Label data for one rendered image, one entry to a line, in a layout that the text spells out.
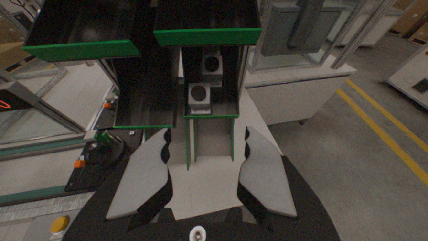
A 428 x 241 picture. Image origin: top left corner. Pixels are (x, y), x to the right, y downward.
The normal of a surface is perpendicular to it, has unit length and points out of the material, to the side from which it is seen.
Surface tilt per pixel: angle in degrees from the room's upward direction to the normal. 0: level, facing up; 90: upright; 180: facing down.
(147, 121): 25
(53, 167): 0
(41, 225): 0
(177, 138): 45
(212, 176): 0
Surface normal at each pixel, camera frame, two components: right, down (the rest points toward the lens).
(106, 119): -0.01, -0.61
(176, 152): 0.00, 0.13
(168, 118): 0.00, -0.22
